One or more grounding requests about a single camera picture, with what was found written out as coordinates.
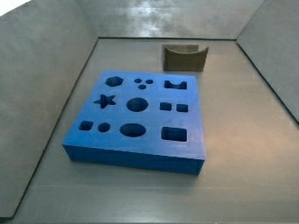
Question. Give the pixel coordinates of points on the blue shape sorter board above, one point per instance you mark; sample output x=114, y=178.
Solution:
x=141, y=121

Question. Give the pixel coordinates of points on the olive concave block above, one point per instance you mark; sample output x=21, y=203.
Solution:
x=185, y=58

